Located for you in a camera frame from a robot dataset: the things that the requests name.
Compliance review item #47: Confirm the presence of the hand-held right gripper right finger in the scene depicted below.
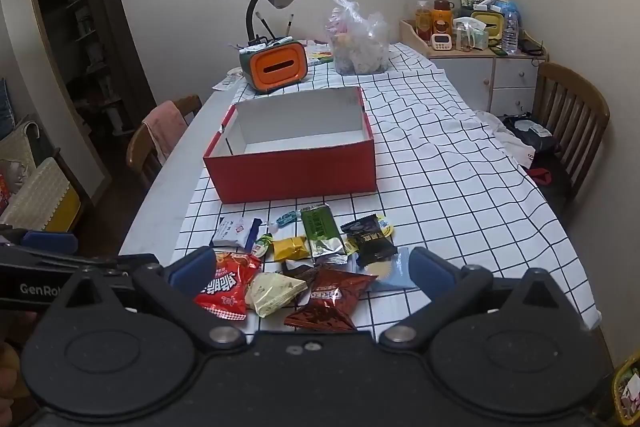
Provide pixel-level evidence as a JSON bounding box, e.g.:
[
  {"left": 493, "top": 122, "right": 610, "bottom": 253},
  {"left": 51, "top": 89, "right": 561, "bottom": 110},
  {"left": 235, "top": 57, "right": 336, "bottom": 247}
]
[{"left": 379, "top": 247, "right": 582, "bottom": 351}]

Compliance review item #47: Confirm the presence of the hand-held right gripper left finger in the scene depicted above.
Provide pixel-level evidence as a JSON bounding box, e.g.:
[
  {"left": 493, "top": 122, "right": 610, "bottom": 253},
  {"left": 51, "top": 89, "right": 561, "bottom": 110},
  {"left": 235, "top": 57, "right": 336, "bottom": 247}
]
[{"left": 64, "top": 247, "right": 248, "bottom": 351}]

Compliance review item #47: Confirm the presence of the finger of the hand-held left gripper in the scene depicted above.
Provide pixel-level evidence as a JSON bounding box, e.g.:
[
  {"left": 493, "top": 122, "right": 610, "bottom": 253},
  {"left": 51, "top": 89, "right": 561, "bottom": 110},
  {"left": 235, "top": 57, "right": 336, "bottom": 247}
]
[
  {"left": 0, "top": 245, "right": 162, "bottom": 280},
  {"left": 0, "top": 224, "right": 80, "bottom": 258}
]

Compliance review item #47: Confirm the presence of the light blue snack packet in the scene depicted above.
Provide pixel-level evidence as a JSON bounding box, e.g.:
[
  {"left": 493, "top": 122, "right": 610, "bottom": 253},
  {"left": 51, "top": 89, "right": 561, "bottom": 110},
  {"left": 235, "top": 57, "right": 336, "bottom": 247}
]
[{"left": 356, "top": 254, "right": 419, "bottom": 293}]

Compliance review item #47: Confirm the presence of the white blue snack packet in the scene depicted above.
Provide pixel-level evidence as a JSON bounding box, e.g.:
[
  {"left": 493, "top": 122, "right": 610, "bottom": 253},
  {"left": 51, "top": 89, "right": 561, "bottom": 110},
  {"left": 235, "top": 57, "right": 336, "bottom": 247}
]
[{"left": 210, "top": 215, "right": 264, "bottom": 251}]

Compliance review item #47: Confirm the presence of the black snack packet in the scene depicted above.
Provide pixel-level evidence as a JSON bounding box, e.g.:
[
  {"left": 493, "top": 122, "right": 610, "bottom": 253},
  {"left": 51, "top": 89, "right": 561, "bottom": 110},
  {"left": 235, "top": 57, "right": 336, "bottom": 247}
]
[{"left": 340, "top": 214, "right": 399, "bottom": 269}]

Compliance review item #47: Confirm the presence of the small green white sachet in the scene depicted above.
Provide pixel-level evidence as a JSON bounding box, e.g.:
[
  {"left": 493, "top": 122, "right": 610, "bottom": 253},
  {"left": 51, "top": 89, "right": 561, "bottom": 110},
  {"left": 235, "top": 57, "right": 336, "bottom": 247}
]
[{"left": 249, "top": 232, "right": 275, "bottom": 258}]

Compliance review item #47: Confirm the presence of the cream triangular snack packet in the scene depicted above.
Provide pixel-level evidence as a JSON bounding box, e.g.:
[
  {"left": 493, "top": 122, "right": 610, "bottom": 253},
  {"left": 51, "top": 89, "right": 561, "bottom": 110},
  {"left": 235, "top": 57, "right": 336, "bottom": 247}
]
[{"left": 245, "top": 271, "right": 309, "bottom": 319}]

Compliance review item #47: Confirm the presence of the red brown snack bag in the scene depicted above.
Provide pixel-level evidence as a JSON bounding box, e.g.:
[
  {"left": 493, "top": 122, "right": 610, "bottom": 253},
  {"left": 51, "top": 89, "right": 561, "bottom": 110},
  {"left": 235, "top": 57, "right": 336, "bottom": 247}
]
[{"left": 283, "top": 264, "right": 379, "bottom": 332}]

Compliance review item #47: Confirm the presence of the dark brown snack packet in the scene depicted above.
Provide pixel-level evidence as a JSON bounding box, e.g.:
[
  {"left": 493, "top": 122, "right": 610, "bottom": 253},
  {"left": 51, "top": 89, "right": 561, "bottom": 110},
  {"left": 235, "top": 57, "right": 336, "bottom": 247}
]
[{"left": 282, "top": 259, "right": 319, "bottom": 281}]

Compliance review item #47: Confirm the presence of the green snack packet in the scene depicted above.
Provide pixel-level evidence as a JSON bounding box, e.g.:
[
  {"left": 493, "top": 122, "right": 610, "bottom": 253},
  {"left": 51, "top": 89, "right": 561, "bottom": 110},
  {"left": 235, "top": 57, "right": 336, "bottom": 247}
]
[{"left": 300, "top": 203, "right": 349, "bottom": 266}]

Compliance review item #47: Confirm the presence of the red cardboard box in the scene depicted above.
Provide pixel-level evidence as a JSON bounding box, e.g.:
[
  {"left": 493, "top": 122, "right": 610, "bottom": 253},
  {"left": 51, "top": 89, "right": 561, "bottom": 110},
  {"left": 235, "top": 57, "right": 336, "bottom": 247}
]
[{"left": 202, "top": 87, "right": 377, "bottom": 205}]

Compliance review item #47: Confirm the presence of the person's left hand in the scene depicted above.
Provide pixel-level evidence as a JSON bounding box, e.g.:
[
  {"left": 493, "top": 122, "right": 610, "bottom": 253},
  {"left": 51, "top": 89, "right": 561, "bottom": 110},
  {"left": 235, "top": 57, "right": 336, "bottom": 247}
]
[{"left": 0, "top": 313, "right": 32, "bottom": 410}]

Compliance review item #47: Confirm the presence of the cream quilted cushion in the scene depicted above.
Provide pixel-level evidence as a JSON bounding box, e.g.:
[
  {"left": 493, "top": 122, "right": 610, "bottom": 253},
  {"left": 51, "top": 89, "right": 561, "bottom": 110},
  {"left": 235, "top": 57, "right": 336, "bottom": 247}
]
[{"left": 0, "top": 157, "right": 82, "bottom": 234}]

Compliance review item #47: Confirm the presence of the black checked white tablecloth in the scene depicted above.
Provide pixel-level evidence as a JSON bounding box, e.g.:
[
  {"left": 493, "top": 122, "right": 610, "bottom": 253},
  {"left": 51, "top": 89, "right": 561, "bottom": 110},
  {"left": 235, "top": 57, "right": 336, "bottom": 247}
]
[{"left": 172, "top": 41, "right": 602, "bottom": 344}]

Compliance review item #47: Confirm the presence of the wooden chair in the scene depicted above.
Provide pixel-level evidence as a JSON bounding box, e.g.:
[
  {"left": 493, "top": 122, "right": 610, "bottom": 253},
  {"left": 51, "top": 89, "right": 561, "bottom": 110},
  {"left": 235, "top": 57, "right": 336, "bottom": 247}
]
[
  {"left": 126, "top": 94, "right": 203, "bottom": 188},
  {"left": 530, "top": 62, "right": 611, "bottom": 204}
]

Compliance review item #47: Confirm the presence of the pink towel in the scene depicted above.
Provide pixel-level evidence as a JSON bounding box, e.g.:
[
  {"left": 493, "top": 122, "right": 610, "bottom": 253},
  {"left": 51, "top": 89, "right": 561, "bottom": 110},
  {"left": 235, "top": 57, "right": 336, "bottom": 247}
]
[{"left": 141, "top": 101, "right": 189, "bottom": 166}]

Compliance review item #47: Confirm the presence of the white cloth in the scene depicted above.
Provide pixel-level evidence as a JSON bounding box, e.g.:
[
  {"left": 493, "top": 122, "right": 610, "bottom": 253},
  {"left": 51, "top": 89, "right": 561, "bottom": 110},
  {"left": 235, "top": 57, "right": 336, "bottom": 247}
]
[{"left": 474, "top": 109, "right": 537, "bottom": 168}]

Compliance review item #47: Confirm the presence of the black bag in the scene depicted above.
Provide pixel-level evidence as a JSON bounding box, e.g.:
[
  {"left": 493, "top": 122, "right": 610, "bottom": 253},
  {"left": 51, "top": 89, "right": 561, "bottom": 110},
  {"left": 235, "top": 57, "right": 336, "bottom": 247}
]
[{"left": 502, "top": 114, "right": 557, "bottom": 154}]

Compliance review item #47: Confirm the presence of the white paper sheet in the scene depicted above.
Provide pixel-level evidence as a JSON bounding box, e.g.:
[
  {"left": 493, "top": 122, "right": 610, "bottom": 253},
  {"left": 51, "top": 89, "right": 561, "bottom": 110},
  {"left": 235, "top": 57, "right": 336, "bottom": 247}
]
[{"left": 212, "top": 67, "right": 246, "bottom": 90}]

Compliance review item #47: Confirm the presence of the white drawer cabinet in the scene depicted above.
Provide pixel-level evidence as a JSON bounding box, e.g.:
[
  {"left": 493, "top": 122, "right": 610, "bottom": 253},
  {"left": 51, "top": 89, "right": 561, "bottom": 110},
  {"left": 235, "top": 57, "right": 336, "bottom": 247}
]
[{"left": 399, "top": 19, "right": 549, "bottom": 118}]

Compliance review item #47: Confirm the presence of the dark wooden shelf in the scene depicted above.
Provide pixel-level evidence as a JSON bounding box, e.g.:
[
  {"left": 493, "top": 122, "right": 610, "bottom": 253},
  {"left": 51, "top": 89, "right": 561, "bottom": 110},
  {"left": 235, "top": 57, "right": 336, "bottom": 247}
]
[{"left": 23, "top": 0, "right": 151, "bottom": 140}]

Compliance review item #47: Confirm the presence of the orange green tissue box organizer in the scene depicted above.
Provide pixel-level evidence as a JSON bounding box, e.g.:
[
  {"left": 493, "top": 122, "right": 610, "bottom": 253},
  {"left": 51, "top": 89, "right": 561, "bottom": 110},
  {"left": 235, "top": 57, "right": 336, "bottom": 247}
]
[{"left": 238, "top": 36, "right": 307, "bottom": 96}]

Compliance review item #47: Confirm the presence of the yellow framed item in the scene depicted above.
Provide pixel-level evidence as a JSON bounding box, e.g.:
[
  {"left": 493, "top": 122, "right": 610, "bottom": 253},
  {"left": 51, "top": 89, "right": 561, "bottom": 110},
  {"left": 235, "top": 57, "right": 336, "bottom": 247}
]
[{"left": 612, "top": 361, "right": 640, "bottom": 426}]

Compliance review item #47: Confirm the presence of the clear plastic bag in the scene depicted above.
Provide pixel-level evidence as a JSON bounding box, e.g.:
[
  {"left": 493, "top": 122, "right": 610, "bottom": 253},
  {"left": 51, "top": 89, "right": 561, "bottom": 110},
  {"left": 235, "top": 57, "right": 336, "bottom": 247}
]
[{"left": 325, "top": 0, "right": 390, "bottom": 76}]

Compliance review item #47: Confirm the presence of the colourful booklet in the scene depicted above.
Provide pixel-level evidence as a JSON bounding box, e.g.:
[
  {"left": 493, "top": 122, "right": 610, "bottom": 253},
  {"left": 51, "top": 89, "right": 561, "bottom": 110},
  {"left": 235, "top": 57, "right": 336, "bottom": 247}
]
[{"left": 305, "top": 40, "right": 334, "bottom": 67}]

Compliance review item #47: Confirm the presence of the orange drink bottle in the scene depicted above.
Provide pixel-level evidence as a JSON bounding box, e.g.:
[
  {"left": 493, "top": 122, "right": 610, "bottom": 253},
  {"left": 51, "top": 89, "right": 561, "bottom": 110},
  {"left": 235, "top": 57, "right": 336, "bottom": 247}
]
[{"left": 414, "top": 0, "right": 434, "bottom": 43}]

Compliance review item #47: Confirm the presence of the yellow tissue box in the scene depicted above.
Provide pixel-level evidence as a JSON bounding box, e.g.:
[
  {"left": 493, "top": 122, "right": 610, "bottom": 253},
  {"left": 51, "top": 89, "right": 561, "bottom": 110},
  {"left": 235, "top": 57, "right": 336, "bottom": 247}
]
[{"left": 470, "top": 10, "right": 505, "bottom": 47}]

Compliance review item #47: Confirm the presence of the brown lid bottle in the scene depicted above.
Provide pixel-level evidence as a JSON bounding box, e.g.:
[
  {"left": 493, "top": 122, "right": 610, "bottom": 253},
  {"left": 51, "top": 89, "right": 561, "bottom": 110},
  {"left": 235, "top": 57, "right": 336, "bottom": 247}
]
[{"left": 432, "top": 0, "right": 455, "bottom": 36}]

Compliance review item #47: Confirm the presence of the clear water bottle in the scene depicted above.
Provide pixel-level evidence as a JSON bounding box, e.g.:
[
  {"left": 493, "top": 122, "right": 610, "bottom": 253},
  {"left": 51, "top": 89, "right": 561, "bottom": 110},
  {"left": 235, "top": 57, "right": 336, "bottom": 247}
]
[{"left": 501, "top": 0, "right": 521, "bottom": 56}]

